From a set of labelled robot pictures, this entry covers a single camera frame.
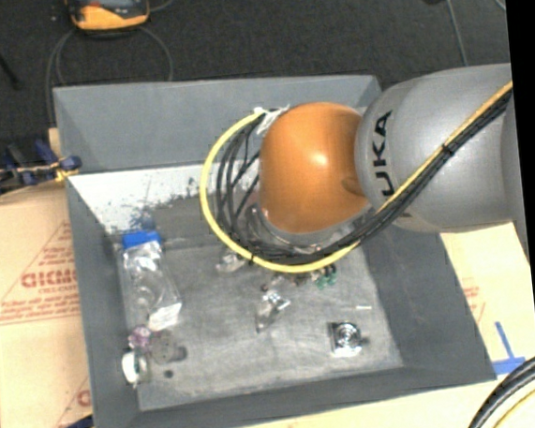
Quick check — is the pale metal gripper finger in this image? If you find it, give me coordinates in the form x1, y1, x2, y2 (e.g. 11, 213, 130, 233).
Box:
251, 288, 296, 334

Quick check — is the grey metal bin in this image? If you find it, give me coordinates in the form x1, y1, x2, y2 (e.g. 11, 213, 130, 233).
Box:
52, 47, 501, 428

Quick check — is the clear glass thing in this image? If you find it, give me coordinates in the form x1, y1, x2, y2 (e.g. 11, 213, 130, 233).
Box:
214, 250, 251, 275

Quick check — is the shiny square metal thing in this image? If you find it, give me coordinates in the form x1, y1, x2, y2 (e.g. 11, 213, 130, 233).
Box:
326, 318, 365, 360

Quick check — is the dark grey round thing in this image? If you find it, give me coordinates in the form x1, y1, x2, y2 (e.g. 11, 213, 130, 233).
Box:
148, 328, 189, 367

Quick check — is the clear plastic bottle blue cap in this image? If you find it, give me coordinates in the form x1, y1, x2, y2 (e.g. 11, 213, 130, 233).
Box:
118, 227, 186, 334

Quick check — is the small purple thing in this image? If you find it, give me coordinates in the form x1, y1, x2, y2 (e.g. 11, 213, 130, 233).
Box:
126, 324, 156, 353

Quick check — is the white and green round thing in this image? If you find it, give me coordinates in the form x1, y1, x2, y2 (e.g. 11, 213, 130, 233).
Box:
120, 346, 154, 389

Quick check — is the brown cardboard board red print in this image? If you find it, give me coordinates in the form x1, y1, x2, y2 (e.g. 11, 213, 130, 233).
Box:
0, 83, 535, 428

